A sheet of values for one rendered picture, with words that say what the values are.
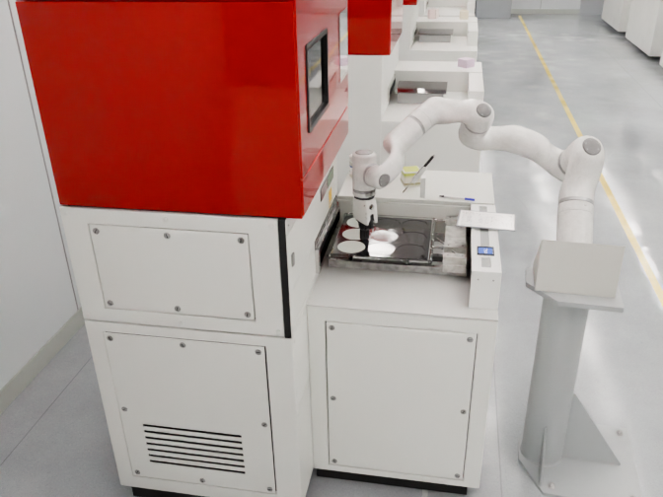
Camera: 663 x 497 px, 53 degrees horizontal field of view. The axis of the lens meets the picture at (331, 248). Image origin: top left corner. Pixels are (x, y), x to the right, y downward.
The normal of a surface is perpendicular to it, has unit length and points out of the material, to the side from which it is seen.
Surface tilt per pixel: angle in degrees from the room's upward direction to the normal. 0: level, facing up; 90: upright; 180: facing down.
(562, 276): 90
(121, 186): 90
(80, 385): 0
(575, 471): 0
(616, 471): 0
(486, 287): 90
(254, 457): 90
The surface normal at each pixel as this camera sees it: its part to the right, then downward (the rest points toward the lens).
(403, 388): -0.18, 0.45
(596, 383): -0.02, -0.89
